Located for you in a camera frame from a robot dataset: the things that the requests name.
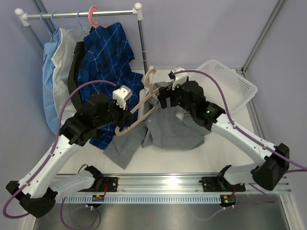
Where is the aluminium frame post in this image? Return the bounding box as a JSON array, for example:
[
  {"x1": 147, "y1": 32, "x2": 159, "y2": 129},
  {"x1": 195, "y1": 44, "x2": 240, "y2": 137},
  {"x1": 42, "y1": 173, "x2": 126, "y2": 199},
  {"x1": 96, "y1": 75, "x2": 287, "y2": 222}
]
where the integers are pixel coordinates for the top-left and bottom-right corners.
[{"x1": 241, "y1": 0, "x2": 287, "y2": 75}]

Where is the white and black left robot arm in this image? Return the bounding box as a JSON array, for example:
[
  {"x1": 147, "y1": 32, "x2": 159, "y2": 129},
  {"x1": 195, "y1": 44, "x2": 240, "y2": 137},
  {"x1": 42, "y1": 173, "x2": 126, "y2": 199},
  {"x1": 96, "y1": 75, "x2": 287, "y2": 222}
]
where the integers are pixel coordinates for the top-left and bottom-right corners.
[{"x1": 6, "y1": 93, "x2": 134, "y2": 218}]

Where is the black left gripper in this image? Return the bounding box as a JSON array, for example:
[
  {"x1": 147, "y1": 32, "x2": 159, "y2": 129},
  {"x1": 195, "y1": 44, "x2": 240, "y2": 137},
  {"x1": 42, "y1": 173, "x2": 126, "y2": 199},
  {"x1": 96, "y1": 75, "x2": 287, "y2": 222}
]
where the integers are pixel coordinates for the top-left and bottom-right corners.
[{"x1": 95, "y1": 98, "x2": 134, "y2": 129}]

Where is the white metal clothes rack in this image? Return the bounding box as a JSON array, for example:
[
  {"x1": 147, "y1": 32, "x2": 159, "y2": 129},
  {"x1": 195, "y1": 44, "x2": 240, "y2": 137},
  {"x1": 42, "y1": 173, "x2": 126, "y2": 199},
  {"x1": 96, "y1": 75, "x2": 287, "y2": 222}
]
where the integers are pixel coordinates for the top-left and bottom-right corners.
[{"x1": 14, "y1": 0, "x2": 149, "y2": 72}]

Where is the grey shirt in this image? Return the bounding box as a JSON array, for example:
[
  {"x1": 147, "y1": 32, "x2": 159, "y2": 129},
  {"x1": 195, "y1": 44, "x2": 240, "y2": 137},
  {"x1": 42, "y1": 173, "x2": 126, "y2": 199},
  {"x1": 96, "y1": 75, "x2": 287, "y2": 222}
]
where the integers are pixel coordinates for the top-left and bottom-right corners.
[{"x1": 103, "y1": 81, "x2": 207, "y2": 170}]

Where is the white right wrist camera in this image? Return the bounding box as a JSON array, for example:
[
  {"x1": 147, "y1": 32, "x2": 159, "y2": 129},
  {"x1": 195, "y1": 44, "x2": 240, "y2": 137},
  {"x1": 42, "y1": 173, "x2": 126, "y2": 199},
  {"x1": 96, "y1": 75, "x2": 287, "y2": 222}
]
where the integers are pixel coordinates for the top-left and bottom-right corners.
[{"x1": 168, "y1": 67, "x2": 188, "y2": 91}]

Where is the light blue cable duct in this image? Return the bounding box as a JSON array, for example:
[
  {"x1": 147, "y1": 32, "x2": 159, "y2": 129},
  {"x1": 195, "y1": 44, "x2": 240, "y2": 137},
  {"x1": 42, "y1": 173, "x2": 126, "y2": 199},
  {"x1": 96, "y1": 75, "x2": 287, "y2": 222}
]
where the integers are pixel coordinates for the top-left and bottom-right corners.
[{"x1": 64, "y1": 194, "x2": 221, "y2": 204}]

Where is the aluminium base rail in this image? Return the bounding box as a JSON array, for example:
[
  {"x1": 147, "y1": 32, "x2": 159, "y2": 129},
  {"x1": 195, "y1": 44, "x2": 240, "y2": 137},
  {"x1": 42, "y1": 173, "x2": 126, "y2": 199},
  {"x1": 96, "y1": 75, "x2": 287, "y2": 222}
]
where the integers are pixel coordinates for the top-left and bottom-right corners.
[{"x1": 50, "y1": 172, "x2": 292, "y2": 194}]

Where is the pink plastic hanger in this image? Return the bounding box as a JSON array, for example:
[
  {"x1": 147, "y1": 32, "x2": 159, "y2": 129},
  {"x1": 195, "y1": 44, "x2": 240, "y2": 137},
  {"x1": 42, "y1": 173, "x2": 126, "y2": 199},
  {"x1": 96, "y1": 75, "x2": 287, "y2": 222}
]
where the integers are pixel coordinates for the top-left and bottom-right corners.
[{"x1": 88, "y1": 6, "x2": 100, "y2": 28}]

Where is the blue plaid shirt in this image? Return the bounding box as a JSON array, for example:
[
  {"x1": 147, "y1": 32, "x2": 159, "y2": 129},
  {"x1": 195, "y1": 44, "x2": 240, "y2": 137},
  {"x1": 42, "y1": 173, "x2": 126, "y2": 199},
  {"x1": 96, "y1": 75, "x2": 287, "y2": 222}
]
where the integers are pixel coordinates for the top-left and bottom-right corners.
[{"x1": 78, "y1": 23, "x2": 143, "y2": 150}]

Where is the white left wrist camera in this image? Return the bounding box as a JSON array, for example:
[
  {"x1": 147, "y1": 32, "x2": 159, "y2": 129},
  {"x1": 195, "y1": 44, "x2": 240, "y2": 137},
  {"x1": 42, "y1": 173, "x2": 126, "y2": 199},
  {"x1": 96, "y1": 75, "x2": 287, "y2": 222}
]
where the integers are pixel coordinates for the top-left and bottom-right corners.
[{"x1": 112, "y1": 85, "x2": 132, "y2": 110}]

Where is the light blue shirt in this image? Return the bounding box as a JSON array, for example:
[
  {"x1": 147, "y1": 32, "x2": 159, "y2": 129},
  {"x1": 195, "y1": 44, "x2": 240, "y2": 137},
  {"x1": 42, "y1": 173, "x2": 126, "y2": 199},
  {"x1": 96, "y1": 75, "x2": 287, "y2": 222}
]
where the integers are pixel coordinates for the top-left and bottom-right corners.
[{"x1": 42, "y1": 30, "x2": 60, "y2": 134}]

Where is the white shirt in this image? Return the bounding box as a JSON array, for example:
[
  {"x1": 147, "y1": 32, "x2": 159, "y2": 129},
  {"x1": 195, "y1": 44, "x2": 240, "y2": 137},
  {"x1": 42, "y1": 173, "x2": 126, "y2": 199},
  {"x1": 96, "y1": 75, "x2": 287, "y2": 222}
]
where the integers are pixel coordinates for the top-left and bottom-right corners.
[{"x1": 51, "y1": 27, "x2": 83, "y2": 115}]

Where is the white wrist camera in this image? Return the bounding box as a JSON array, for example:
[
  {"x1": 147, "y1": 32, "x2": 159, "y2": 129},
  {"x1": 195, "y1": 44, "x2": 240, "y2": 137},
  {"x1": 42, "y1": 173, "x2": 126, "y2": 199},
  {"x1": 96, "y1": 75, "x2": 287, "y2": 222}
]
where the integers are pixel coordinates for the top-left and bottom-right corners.
[
  {"x1": 168, "y1": 67, "x2": 188, "y2": 91},
  {"x1": 112, "y1": 85, "x2": 132, "y2": 110}
]

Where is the beige plastic hanger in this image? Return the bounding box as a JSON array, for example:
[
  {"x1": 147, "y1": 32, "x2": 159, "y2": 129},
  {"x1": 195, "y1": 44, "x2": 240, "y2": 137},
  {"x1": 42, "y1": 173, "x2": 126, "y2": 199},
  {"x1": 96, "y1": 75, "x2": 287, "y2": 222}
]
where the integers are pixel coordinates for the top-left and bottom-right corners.
[{"x1": 114, "y1": 69, "x2": 162, "y2": 137}]

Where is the white plastic basket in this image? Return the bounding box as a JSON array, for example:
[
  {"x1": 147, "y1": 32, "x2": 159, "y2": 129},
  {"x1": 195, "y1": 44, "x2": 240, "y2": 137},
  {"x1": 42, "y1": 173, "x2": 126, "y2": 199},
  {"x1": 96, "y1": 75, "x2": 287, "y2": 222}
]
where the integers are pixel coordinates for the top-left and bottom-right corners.
[{"x1": 189, "y1": 59, "x2": 258, "y2": 115}]

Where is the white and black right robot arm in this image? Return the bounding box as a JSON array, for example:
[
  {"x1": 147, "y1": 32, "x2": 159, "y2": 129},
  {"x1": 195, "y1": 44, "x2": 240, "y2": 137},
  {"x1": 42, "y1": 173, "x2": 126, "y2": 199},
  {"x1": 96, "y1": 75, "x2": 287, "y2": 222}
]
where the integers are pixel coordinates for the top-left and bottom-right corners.
[{"x1": 158, "y1": 81, "x2": 290, "y2": 191}]

